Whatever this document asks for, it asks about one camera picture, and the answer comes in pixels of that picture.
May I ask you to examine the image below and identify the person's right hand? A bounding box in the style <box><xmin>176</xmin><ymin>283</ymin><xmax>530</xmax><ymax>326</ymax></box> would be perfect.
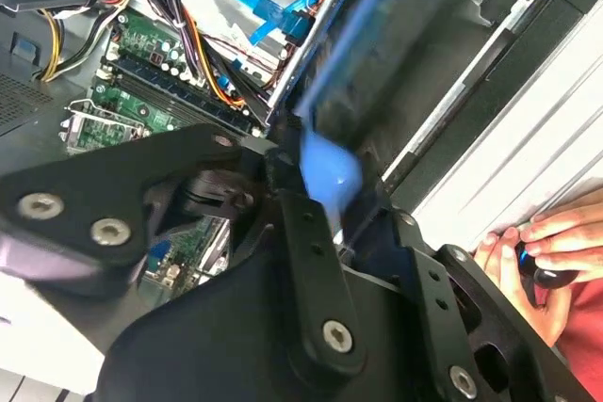
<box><xmin>517</xmin><ymin>187</ymin><xmax>603</xmax><ymax>283</ymax></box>

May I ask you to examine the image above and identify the hard disk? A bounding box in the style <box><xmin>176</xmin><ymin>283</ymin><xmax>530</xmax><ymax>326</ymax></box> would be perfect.
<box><xmin>294</xmin><ymin>0</ymin><xmax>536</xmax><ymax>233</ymax></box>

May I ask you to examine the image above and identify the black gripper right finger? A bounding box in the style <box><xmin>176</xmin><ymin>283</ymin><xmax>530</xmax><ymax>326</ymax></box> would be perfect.
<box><xmin>357</xmin><ymin>185</ymin><xmax>595</xmax><ymax>402</ymax></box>

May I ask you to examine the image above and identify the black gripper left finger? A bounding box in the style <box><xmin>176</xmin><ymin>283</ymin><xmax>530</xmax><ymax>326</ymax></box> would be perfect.
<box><xmin>0</xmin><ymin>123</ymin><xmax>368</xmax><ymax>384</ymax></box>

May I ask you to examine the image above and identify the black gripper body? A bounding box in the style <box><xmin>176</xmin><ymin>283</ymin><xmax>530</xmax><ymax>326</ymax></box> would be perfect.
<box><xmin>91</xmin><ymin>227</ymin><xmax>543</xmax><ymax>402</ymax></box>

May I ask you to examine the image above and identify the person's left hand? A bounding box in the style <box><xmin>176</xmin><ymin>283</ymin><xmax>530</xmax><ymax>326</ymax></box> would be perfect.
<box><xmin>473</xmin><ymin>226</ymin><xmax>575</xmax><ymax>347</ymax></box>

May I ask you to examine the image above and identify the round black tool blue ring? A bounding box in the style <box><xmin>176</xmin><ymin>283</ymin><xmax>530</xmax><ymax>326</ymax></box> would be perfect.
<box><xmin>514</xmin><ymin>240</ymin><xmax>579</xmax><ymax>309</ymax></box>

